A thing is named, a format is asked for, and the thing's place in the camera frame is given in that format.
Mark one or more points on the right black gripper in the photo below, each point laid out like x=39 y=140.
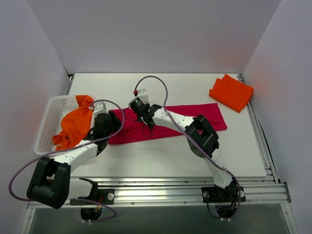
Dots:
x=147 y=118

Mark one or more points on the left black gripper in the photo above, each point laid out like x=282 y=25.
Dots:
x=114 y=119

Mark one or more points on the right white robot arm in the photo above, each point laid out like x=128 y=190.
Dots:
x=201 y=137

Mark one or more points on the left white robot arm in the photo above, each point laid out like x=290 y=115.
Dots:
x=52 y=184

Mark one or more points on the crumpled orange t shirt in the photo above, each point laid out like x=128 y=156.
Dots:
x=75 y=125

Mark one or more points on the white plastic basket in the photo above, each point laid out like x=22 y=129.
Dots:
x=58 y=107

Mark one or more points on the folded orange t shirt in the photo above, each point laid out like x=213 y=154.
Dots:
x=231 y=93

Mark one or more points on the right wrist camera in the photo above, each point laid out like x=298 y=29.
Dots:
x=142 y=95

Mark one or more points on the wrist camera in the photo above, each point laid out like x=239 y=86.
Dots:
x=98 y=108
x=142 y=95

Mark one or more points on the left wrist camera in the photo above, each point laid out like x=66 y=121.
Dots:
x=98 y=108

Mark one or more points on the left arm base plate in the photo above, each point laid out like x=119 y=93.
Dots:
x=103 y=196

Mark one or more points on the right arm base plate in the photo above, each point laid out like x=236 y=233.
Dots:
x=214 y=194

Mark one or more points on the aluminium rail frame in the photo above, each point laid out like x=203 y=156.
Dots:
x=160 y=174

